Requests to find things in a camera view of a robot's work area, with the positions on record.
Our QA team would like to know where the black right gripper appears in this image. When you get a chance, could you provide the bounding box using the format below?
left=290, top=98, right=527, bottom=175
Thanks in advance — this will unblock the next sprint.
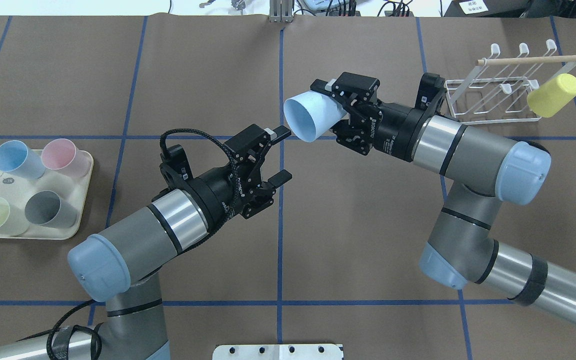
left=310, top=71, right=428, bottom=162

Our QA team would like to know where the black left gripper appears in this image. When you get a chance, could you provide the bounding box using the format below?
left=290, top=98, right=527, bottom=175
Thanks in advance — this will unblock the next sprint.
left=185, top=124, right=293, bottom=233

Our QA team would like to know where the light blue cup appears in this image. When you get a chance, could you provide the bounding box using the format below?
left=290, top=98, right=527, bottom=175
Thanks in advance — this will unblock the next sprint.
left=283, top=90, right=347, bottom=142

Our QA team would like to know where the yellow cup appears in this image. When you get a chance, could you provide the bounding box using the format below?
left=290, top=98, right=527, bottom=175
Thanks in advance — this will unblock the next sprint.
left=526, top=73, right=576, bottom=118

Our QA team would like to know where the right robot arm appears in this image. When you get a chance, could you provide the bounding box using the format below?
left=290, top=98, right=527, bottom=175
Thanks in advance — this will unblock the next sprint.
left=310, top=71, right=576, bottom=325

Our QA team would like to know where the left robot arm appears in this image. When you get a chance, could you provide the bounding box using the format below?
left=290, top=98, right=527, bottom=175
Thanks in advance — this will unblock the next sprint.
left=0, top=124, right=292, bottom=360

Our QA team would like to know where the pink cup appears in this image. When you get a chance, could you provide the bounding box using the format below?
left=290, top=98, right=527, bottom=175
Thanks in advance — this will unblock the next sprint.
left=40, top=138, right=92, bottom=178

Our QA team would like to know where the grey cup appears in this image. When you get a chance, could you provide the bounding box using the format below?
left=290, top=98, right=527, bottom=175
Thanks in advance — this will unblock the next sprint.
left=23, top=190, right=78, bottom=229

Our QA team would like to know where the black labelled box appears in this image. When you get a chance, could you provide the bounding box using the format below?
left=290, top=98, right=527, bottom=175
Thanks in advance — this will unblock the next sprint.
left=443, top=0, right=539, bottom=18

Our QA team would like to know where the cream plastic tray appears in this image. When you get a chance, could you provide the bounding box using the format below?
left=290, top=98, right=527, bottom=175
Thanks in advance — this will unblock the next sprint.
left=0, top=168, right=93, bottom=240

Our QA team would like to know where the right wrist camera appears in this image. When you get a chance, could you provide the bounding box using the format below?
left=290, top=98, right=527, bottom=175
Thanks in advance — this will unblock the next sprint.
left=414, top=72, right=447, bottom=115

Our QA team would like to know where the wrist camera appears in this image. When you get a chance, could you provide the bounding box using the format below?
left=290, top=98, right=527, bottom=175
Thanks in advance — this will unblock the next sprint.
left=414, top=72, right=447, bottom=115
left=159, top=145, right=194, bottom=191

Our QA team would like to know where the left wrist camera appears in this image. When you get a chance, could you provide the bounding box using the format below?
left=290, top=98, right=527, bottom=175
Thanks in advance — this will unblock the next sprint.
left=159, top=145, right=194, bottom=191

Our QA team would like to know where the aluminium frame post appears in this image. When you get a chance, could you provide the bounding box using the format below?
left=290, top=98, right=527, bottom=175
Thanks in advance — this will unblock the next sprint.
left=269, top=0, right=295, bottom=23

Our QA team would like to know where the white wire cup rack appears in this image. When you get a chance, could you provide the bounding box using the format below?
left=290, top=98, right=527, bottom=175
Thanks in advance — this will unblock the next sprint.
left=445, top=39, right=576, bottom=125

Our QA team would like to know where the white camera post base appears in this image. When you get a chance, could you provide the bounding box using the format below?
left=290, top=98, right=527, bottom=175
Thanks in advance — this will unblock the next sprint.
left=212, top=343, right=345, bottom=360

